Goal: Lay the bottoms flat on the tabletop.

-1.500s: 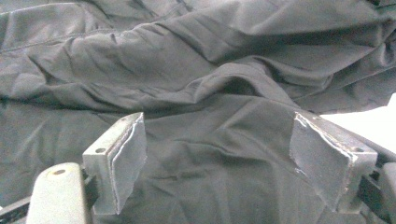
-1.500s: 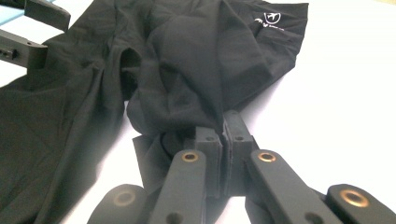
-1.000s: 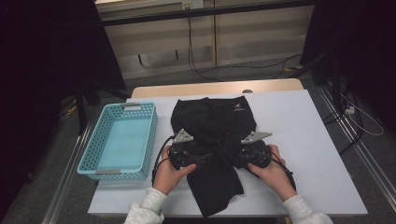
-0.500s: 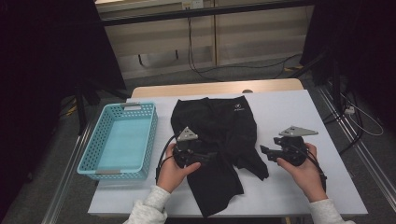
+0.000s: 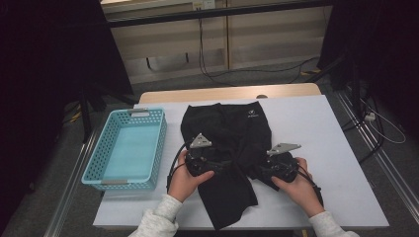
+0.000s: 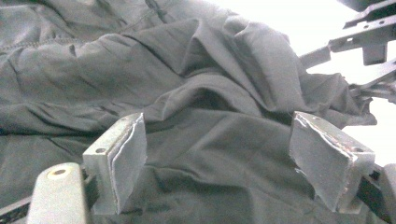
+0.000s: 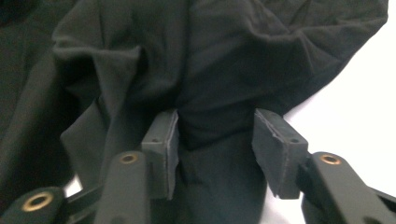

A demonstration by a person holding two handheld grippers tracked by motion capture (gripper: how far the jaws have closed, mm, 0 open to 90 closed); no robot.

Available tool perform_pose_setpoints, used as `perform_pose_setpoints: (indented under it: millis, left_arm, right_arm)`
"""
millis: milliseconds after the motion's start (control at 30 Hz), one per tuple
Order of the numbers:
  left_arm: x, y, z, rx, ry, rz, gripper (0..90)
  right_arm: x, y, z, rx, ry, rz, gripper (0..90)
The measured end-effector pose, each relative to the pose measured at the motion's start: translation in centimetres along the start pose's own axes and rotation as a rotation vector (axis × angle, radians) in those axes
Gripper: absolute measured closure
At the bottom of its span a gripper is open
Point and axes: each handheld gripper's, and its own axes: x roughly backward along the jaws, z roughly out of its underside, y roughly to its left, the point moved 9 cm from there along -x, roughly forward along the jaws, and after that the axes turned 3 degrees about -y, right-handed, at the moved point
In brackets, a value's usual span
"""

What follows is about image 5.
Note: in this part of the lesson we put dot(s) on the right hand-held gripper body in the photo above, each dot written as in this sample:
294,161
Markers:
280,164

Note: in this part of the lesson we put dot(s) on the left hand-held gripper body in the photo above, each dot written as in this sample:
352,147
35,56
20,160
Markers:
199,161

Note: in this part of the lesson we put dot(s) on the black pants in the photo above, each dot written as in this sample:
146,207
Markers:
237,131

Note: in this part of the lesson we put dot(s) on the light blue plastic basket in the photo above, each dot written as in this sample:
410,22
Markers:
131,151

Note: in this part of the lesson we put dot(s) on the person's left hand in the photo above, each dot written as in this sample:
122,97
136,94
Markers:
181,184

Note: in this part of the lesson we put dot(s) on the person's right hand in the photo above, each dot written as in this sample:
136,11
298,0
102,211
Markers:
301,191

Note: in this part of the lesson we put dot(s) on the wooden table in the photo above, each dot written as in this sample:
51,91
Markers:
214,94

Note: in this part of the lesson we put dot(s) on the yellow floor tape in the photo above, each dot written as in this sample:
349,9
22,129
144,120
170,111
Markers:
75,116
311,71

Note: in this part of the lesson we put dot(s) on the white power adapter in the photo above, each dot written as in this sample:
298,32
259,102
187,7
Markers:
370,116

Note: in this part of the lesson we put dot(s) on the black stand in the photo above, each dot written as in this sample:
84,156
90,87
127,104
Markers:
86,112
354,85

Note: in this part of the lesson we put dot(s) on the black horizontal bar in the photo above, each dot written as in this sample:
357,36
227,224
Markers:
214,14

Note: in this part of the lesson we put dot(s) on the black curtain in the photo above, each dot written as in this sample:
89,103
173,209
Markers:
378,49
49,65

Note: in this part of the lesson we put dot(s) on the metal floor rail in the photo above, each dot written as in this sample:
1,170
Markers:
382,158
70,187

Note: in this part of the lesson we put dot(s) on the black wall bracket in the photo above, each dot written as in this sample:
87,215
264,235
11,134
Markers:
187,57

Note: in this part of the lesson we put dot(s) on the white wall socket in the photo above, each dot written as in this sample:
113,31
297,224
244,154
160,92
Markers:
204,4

